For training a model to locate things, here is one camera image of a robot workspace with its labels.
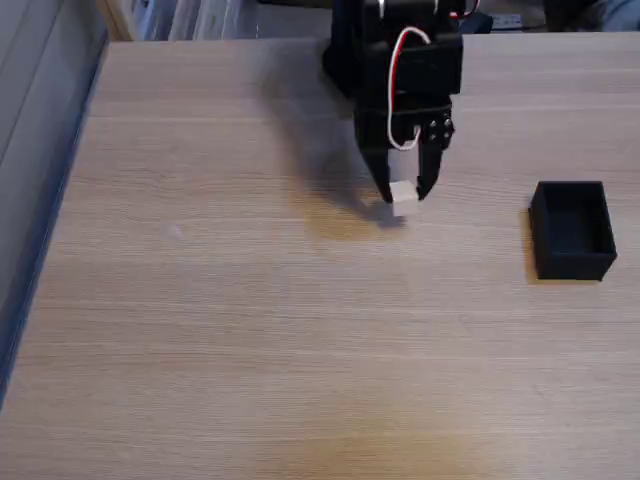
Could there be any white curtain fabric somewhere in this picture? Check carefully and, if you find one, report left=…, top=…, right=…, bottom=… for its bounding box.
left=168, top=0, right=261, bottom=41

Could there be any small black rounded object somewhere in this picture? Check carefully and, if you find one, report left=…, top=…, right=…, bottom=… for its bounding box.
left=467, top=11, right=496, bottom=34

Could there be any light wooden post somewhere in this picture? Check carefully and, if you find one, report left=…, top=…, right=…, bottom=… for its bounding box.
left=97, top=0, right=134, bottom=42

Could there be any black open box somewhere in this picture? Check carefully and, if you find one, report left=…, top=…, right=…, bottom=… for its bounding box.
left=527, top=180, right=619, bottom=281

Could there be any red and white servo cable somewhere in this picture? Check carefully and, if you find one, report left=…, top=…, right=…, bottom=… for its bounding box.
left=386, top=27, right=433, bottom=152

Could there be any white cube block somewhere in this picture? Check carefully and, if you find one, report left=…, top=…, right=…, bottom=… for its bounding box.
left=389, top=180, right=419, bottom=218

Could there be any dark bulky background object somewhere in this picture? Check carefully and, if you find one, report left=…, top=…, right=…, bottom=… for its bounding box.
left=543, top=0, right=604, bottom=32

